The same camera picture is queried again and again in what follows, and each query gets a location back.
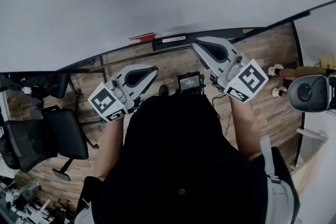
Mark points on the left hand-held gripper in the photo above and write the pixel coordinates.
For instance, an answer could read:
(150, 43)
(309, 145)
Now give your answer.
(106, 101)

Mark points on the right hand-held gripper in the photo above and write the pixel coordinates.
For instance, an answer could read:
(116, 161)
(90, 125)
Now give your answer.
(249, 80)

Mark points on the white marker with black cap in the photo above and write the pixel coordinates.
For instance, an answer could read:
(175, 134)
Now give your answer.
(173, 39)

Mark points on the person's right forearm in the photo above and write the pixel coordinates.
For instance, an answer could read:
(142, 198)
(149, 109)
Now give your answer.
(246, 131)

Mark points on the person's left forearm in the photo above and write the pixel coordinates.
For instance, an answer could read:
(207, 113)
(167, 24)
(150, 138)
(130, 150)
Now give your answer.
(110, 149)

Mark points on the person's right black shoe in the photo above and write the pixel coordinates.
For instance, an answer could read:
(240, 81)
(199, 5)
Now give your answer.
(163, 90)

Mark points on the red tape strips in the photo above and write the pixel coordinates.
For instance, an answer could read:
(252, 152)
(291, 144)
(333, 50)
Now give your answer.
(144, 38)

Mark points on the black display device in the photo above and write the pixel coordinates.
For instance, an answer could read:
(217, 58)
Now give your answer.
(189, 82)

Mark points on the person in dark shirt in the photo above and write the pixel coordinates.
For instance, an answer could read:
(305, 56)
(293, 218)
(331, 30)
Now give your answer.
(178, 160)

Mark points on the black bag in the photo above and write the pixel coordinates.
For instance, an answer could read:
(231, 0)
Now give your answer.
(44, 84)

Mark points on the yellow paper pad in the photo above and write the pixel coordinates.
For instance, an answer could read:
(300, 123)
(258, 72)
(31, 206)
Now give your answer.
(326, 61)

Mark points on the small white round gadget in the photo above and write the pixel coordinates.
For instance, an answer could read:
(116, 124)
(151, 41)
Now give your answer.
(26, 90)

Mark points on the white wooden stand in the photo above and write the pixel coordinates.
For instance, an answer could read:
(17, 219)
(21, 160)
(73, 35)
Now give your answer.
(313, 136)

